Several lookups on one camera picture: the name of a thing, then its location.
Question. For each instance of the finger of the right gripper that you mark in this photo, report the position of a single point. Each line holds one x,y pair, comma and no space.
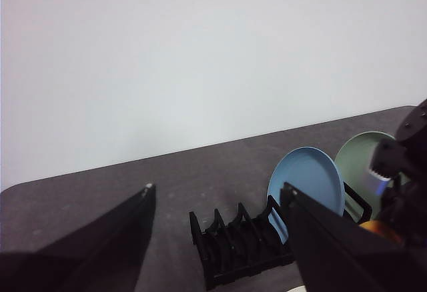
407,205

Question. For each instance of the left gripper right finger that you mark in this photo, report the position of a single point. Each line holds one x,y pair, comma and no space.
333,255

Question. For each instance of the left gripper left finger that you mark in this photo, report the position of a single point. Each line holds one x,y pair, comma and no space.
83,265

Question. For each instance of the red apple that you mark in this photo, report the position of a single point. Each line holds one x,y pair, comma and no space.
377,228

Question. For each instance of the pale yellow round plate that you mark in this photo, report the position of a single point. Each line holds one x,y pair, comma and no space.
298,289

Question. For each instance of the green round plate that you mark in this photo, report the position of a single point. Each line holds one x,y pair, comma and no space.
353,162

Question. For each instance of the blue round plate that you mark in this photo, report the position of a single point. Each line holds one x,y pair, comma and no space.
307,178

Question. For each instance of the black plate rack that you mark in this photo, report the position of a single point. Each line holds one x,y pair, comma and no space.
240,255

